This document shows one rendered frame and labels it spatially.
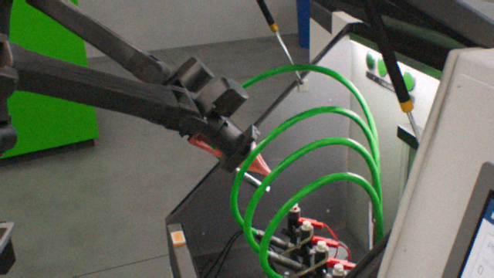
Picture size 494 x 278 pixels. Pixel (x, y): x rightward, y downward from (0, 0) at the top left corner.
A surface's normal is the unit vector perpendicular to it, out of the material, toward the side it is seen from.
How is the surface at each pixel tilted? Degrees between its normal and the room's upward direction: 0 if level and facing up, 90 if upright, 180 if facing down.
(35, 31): 90
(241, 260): 0
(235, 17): 90
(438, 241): 76
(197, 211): 90
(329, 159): 90
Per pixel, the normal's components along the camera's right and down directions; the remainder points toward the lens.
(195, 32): 0.35, 0.35
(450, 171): -0.94, -0.08
